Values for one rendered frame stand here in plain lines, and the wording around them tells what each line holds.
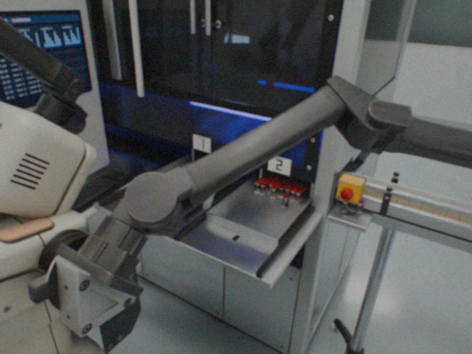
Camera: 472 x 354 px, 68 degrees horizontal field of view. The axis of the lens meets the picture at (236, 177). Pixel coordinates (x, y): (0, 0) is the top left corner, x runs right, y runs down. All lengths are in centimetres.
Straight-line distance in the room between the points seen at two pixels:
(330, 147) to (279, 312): 80
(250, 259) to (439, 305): 160
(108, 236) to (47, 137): 17
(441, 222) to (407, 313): 108
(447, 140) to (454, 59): 501
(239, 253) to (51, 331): 51
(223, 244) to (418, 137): 64
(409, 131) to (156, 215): 43
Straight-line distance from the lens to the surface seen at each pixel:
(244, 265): 101
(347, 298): 226
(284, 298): 158
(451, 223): 131
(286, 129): 59
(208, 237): 110
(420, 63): 571
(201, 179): 54
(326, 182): 121
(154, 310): 210
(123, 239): 54
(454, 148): 68
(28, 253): 59
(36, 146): 58
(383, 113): 62
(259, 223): 117
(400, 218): 132
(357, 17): 108
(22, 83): 143
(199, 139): 140
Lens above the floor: 154
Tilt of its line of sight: 27 degrees down
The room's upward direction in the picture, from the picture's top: 2 degrees clockwise
